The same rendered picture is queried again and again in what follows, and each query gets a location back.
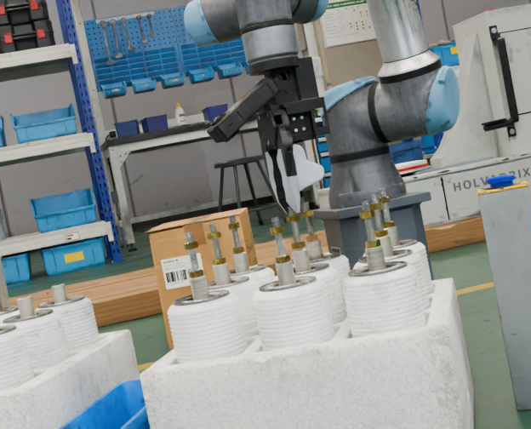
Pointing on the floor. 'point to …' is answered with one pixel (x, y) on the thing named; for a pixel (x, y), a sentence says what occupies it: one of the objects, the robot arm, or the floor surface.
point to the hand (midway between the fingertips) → (286, 204)
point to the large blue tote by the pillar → (407, 151)
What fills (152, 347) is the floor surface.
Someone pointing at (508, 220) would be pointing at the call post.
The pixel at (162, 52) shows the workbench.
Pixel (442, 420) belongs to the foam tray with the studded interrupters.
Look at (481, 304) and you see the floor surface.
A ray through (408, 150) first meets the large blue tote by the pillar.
